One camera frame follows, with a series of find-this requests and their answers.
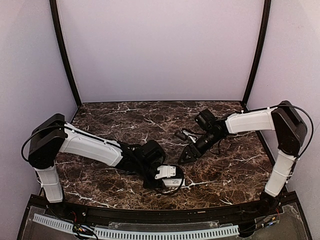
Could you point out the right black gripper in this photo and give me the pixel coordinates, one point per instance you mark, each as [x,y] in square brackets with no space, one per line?
[193,150]

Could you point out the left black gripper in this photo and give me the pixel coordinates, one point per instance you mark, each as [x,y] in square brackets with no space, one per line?
[152,182]

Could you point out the white remote control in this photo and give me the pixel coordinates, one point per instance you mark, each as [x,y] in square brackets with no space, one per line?
[173,182]

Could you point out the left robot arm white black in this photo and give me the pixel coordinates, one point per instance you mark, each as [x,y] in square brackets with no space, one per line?
[55,136]

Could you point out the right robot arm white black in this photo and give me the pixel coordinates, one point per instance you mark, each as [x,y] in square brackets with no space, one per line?
[293,138]

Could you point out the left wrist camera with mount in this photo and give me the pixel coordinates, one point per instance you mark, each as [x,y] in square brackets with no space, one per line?
[165,171]

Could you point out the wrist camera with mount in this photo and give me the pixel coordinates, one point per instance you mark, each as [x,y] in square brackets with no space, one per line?
[187,135]
[165,171]

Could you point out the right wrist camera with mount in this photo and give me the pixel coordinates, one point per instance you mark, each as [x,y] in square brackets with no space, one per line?
[187,135]

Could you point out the grey slotted cable duct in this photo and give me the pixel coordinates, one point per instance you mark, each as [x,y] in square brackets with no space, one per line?
[137,231]

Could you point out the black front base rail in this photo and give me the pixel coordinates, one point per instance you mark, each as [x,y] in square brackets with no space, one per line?
[245,215]

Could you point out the black right frame post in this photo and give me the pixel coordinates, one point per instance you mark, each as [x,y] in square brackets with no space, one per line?
[258,51]

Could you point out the black frame post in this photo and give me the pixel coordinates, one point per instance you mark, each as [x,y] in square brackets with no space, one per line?
[258,51]
[63,52]

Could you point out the black left frame post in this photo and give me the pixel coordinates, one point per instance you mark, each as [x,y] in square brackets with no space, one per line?
[63,52]

